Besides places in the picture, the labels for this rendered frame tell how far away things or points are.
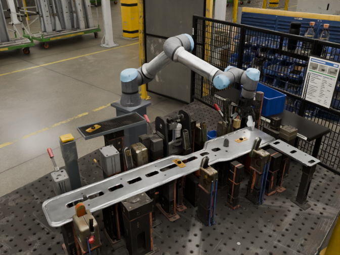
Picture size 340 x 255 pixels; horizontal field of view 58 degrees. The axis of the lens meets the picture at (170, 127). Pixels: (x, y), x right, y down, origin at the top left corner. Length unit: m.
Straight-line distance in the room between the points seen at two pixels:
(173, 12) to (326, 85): 2.67
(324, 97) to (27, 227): 1.92
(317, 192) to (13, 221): 1.81
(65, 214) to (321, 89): 1.67
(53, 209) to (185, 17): 3.25
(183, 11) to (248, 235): 3.14
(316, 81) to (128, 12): 7.73
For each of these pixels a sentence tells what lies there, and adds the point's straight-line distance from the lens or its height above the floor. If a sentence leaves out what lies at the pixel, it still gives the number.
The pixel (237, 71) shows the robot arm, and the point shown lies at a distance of 1.76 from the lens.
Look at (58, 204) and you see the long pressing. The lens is 1.53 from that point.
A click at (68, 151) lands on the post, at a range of 1.71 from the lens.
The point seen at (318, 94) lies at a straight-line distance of 2.22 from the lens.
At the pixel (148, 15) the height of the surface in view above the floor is 1.31.
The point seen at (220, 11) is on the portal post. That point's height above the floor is 1.17.
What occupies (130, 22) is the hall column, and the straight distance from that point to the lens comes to 9.48.
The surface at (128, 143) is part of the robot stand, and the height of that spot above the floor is 0.83.
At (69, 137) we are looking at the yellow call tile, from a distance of 1.70.
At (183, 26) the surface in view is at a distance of 4.28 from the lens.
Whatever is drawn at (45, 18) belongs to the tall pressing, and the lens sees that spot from 9.29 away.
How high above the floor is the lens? 1.96
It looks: 28 degrees down
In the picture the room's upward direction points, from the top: straight up
